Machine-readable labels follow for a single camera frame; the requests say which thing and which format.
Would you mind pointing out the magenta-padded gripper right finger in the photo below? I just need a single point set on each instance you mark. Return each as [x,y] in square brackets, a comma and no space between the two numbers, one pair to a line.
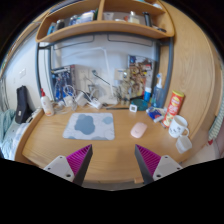
[150,160]

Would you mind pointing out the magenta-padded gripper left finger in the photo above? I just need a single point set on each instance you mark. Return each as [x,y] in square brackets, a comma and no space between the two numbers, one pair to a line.
[77,160]

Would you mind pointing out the pink computer mouse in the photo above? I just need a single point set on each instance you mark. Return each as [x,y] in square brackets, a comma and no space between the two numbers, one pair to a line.
[139,130]

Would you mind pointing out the grey cloud-print mouse pad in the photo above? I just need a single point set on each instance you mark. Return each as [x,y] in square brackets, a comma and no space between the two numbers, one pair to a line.
[89,126]

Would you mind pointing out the clear plastic cup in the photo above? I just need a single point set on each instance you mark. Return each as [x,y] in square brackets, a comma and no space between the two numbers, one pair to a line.
[183,144]

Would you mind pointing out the white printed mug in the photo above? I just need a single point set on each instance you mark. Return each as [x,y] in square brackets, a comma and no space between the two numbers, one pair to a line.
[176,126]

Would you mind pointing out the blue tissue pack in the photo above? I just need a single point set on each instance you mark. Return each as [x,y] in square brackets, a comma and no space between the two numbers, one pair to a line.
[155,115]

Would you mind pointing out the small white cube clock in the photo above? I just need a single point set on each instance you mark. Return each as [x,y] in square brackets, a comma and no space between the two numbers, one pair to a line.
[133,108]

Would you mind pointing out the red chips can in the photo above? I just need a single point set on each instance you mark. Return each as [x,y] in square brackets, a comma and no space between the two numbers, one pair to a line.
[173,108]

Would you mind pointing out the white power strip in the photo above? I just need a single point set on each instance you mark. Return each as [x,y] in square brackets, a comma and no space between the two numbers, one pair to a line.
[95,103]

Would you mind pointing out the white charger block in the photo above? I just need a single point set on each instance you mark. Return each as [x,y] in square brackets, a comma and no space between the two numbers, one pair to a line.
[81,99]

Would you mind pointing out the white red-capped squeeze bottle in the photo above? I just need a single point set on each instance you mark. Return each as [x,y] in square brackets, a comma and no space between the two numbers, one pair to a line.
[47,106]

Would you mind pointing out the black ruler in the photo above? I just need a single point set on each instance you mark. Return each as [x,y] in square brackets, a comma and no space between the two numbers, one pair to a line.
[116,108]

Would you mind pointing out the plaid pillow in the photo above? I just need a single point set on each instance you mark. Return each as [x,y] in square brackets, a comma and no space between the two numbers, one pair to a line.
[15,140]

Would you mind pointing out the blue white-capped bottle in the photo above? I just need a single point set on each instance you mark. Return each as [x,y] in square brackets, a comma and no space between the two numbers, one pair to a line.
[147,95]

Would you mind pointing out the blue spray bottle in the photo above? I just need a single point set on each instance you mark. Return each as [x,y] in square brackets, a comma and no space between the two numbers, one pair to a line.
[158,95]

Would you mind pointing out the white desk lamp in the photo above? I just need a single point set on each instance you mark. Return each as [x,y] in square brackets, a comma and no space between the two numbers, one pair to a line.
[111,100]

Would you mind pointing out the black bag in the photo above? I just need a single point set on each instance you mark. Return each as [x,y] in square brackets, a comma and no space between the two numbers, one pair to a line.
[22,105]

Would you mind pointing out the blue model kit box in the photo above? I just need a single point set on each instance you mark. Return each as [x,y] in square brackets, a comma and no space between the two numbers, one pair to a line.
[61,83]

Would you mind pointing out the teal blanket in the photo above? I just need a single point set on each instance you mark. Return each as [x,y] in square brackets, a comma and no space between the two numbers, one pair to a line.
[6,121]

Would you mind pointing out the tan robot model figure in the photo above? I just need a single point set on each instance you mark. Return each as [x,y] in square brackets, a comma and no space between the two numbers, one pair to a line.
[140,76]

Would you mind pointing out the wooden shelf unit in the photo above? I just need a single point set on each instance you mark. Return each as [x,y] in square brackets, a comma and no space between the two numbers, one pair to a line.
[106,26]

